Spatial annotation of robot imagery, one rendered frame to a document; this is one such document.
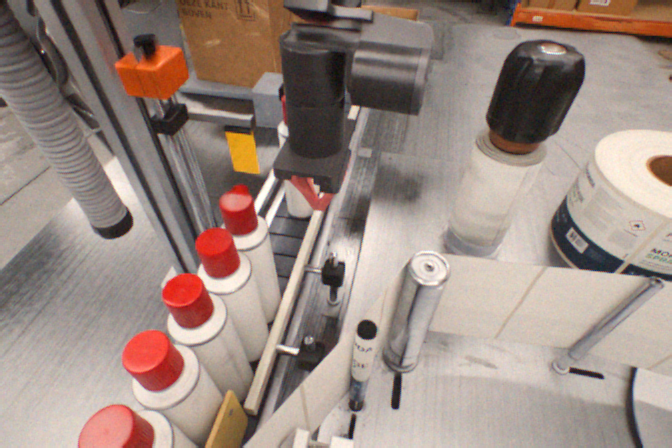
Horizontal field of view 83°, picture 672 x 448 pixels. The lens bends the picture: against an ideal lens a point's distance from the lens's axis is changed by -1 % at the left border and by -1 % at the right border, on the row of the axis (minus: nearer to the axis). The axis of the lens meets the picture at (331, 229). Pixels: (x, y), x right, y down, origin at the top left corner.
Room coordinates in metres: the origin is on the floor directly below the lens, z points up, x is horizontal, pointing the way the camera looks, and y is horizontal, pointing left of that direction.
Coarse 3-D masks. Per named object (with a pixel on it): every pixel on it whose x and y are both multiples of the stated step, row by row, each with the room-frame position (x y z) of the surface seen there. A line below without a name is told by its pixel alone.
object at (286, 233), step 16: (272, 224) 0.42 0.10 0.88; (288, 224) 0.42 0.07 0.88; (304, 224) 0.42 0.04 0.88; (320, 224) 0.42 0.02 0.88; (272, 240) 0.39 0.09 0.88; (288, 240) 0.39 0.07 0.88; (288, 256) 0.36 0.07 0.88; (288, 272) 0.33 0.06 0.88; (304, 272) 0.33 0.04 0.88; (288, 320) 0.25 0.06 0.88; (256, 368) 0.18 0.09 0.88; (272, 368) 0.18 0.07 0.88; (256, 416) 0.13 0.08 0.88
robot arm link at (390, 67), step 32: (288, 0) 0.32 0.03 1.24; (320, 0) 0.31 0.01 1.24; (384, 32) 0.31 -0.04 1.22; (416, 32) 0.30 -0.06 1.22; (352, 64) 0.30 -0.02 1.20; (384, 64) 0.29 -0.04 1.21; (416, 64) 0.28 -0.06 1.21; (352, 96) 0.29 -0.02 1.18; (384, 96) 0.28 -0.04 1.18; (416, 96) 0.27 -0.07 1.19
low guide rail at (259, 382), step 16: (352, 112) 0.71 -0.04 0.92; (320, 192) 0.46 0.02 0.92; (304, 240) 0.36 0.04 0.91; (304, 256) 0.33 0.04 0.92; (288, 288) 0.28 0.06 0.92; (288, 304) 0.25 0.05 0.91; (272, 336) 0.21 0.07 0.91; (272, 352) 0.19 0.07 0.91; (256, 384) 0.15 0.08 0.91; (256, 400) 0.13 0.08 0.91
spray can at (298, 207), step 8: (280, 128) 0.45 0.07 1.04; (280, 136) 0.44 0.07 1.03; (280, 144) 0.45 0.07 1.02; (288, 184) 0.44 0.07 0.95; (288, 192) 0.44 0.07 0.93; (296, 192) 0.43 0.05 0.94; (288, 200) 0.44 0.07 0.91; (296, 200) 0.43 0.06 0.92; (304, 200) 0.43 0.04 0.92; (288, 208) 0.45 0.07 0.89; (296, 208) 0.43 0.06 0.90; (304, 208) 0.43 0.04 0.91; (296, 216) 0.43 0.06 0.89; (304, 216) 0.43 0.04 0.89
